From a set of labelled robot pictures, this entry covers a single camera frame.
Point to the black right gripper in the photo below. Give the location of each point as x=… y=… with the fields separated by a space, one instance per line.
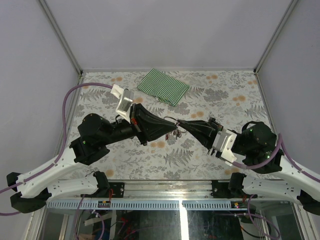
x=204 y=131

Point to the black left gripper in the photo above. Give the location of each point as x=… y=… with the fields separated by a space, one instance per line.
x=152 y=125

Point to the large silver keyring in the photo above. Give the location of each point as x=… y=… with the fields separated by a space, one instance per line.
x=175 y=130

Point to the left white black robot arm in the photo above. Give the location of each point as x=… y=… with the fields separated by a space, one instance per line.
x=34 y=189

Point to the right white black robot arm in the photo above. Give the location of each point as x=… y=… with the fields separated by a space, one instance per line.
x=256 y=148

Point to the green white striped cloth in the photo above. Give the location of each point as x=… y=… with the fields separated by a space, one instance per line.
x=163 y=87

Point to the floral patterned table mat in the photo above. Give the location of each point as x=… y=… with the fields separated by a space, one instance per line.
x=232 y=97

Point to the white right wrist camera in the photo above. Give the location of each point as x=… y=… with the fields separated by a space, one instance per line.
x=223 y=144

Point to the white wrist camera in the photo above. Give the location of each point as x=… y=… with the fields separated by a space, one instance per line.
x=223 y=144
x=125 y=98

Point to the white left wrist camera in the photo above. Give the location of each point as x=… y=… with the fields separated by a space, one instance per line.
x=125 y=98

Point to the aluminium mounting rail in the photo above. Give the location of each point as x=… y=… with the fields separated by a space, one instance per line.
x=218 y=189

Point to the white slotted cable duct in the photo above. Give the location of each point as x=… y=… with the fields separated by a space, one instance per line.
x=124 y=204

